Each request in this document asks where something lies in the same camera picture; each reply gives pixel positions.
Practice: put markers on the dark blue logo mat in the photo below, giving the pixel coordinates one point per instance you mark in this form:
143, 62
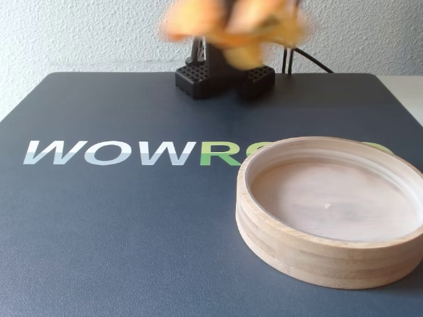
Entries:
115, 214

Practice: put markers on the round wooden box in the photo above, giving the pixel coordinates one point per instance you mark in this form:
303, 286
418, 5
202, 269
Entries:
330, 211

